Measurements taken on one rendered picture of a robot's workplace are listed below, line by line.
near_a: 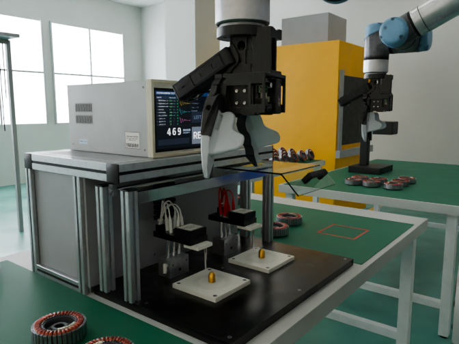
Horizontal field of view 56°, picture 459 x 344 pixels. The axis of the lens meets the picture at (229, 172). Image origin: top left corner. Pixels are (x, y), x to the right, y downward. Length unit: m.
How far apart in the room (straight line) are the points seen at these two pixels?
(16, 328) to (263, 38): 0.86
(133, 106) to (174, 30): 4.30
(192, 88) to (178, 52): 4.75
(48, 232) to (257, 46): 0.96
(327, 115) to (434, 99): 1.96
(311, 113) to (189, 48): 1.62
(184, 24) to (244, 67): 4.77
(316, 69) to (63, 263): 3.92
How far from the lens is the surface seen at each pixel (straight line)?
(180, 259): 1.26
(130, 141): 1.21
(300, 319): 1.09
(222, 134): 0.56
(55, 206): 1.32
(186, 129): 1.23
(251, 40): 0.60
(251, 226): 1.36
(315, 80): 4.84
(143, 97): 1.16
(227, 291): 1.14
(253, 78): 0.57
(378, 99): 1.43
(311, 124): 4.85
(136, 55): 9.38
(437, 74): 6.33
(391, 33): 1.27
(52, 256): 1.39
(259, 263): 1.33
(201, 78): 0.62
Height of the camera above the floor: 1.24
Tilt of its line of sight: 8 degrees down
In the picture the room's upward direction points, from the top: straight up
